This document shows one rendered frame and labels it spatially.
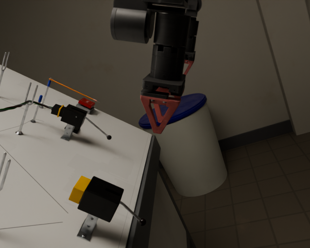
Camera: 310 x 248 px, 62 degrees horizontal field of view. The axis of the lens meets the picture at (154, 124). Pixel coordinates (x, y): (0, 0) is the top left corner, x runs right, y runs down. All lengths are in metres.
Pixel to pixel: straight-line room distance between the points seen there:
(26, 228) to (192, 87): 2.13
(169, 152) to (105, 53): 1.18
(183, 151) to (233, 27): 1.15
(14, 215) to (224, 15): 2.17
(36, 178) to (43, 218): 0.11
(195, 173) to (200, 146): 0.22
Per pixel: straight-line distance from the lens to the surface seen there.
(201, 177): 2.05
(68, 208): 0.56
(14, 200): 0.55
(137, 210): 0.62
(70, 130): 0.76
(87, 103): 0.99
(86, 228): 0.52
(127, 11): 0.45
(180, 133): 1.85
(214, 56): 2.41
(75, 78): 2.76
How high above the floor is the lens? 1.18
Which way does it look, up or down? 15 degrees down
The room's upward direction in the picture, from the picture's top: 24 degrees counter-clockwise
